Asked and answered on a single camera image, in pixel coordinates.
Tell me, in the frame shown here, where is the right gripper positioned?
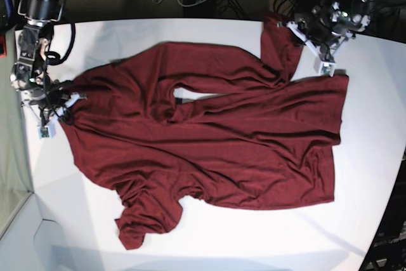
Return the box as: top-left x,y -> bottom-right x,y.
20,80 -> 87,128

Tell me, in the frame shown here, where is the green cloth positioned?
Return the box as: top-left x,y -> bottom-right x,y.
1,30 -> 32,227

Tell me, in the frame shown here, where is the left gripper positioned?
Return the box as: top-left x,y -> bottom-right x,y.
277,12 -> 355,63

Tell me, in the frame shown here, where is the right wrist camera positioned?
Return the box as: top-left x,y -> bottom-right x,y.
37,124 -> 56,139

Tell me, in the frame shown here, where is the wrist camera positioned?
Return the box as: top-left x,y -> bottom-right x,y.
37,124 -> 56,139
314,58 -> 336,77

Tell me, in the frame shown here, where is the dark red t-shirt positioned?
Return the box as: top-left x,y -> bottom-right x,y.
63,13 -> 349,249

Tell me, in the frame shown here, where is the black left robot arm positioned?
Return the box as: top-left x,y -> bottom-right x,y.
278,0 -> 371,63

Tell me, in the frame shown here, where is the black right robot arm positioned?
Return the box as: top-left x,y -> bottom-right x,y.
10,0 -> 85,138

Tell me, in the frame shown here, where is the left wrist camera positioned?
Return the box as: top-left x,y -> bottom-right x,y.
314,58 -> 336,77

